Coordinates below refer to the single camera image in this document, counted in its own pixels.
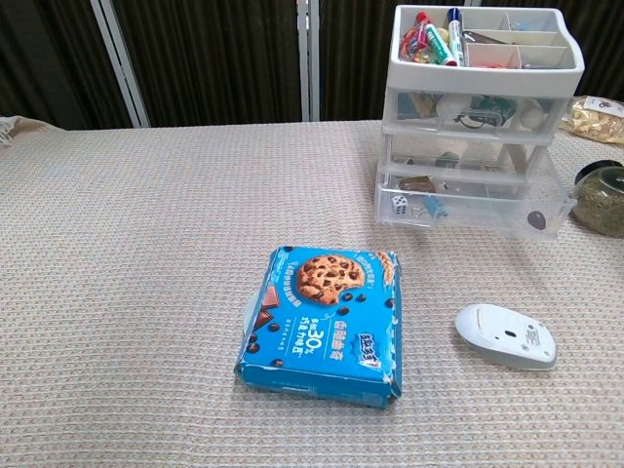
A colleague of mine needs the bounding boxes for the dark green toy piece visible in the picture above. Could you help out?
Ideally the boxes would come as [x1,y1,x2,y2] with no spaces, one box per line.
[455,96,517,130]

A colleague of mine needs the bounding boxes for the aluminium frame post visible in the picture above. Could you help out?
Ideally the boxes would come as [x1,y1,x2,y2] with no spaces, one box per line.
[295,0,322,122]
[90,0,151,129]

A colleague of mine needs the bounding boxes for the beige woven tablecloth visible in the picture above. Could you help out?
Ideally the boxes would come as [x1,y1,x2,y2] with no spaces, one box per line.
[0,115,624,468]

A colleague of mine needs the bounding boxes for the clear snack bag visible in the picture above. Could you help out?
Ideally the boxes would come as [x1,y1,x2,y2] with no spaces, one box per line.
[560,96,624,145]

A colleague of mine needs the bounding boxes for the colourful wrapped candies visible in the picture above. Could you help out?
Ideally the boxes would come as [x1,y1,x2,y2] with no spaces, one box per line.
[399,26,436,64]

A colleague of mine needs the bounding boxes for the small brown block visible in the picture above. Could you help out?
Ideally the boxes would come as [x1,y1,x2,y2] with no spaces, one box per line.
[399,175,438,193]

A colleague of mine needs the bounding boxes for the red capped marker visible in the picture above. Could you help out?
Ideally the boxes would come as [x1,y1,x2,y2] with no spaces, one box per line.
[414,12,459,68]

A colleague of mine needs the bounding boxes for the blue capped marker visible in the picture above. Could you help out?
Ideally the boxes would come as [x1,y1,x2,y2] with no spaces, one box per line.
[447,7,470,68]

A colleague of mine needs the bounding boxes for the small blue clip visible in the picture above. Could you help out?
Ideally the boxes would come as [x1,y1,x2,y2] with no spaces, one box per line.
[421,194,448,221]

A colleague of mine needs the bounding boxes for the white computer mouse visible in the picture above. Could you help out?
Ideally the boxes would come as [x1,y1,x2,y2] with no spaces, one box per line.
[454,302,558,372]

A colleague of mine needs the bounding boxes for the glass spice jar black lid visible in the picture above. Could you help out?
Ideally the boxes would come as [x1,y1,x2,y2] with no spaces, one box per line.
[570,160,624,239]

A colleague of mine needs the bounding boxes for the black pleated curtain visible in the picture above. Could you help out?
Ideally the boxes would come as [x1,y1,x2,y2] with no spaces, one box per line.
[0,0,624,131]

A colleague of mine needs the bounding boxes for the white drawer organizer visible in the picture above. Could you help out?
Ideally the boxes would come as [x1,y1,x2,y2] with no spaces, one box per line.
[373,4,586,243]

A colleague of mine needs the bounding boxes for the blue cookie package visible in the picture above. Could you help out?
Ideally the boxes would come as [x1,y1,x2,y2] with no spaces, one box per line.
[233,245,405,410]

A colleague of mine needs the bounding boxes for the white round object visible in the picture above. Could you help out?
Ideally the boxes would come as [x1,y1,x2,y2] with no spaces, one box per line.
[520,106,546,132]
[436,95,472,119]

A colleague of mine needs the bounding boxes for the clear plastic drawer with dice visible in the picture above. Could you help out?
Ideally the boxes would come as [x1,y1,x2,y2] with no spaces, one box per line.
[373,156,577,243]

